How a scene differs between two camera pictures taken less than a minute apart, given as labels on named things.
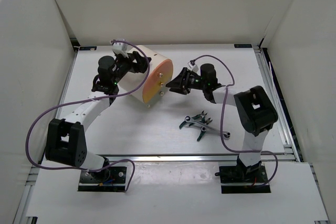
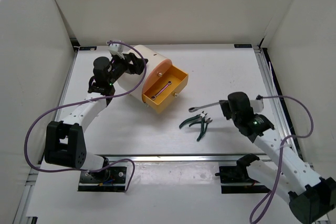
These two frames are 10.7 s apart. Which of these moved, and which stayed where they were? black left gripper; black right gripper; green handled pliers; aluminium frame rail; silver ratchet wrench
Moved: silver ratchet wrench; black right gripper
Stayed: green handled pliers; black left gripper; aluminium frame rail
